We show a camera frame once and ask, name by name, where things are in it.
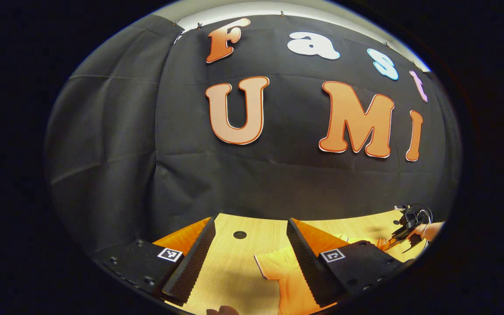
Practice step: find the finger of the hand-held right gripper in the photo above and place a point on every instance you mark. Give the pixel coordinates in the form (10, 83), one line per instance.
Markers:
(403, 240)

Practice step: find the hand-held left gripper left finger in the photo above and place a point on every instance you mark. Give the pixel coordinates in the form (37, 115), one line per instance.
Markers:
(190, 267)

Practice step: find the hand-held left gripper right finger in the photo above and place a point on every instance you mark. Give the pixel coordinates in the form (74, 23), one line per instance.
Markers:
(306, 267)

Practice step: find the orange T-shirt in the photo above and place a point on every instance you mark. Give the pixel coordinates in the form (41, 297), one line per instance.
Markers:
(287, 271)

